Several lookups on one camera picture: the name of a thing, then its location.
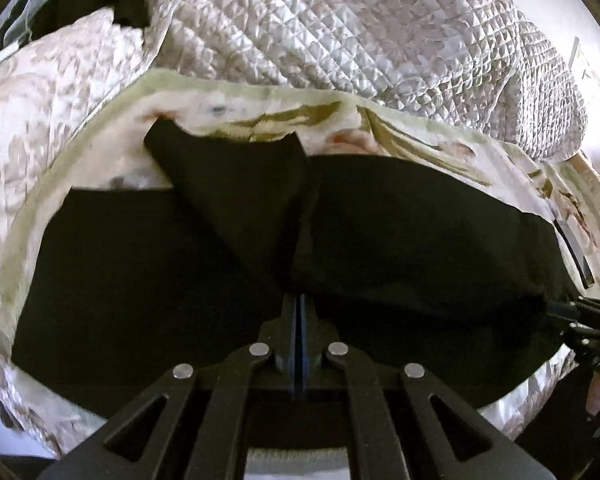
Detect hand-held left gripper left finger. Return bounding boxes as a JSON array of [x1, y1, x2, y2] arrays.
[[40, 294, 297, 480]]

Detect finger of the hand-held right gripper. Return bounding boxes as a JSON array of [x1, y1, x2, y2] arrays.
[[547, 299, 600, 317], [547, 314, 600, 337]]

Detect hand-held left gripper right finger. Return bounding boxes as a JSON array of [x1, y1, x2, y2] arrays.
[[300, 294, 561, 480]]

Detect black pants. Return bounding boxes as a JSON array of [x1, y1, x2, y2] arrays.
[[11, 119, 581, 418]]

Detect black flat object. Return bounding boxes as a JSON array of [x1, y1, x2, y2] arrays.
[[552, 220, 598, 291]]

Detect floral fleece blanket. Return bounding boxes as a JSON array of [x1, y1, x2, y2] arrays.
[[0, 67, 600, 461]]

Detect quilted floral bedspread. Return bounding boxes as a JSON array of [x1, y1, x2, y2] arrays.
[[0, 0, 596, 461]]

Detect dark cloth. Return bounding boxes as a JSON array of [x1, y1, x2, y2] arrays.
[[30, 0, 153, 41]]

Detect sheer pale cloth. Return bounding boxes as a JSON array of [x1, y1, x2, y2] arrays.
[[0, 0, 56, 61]]

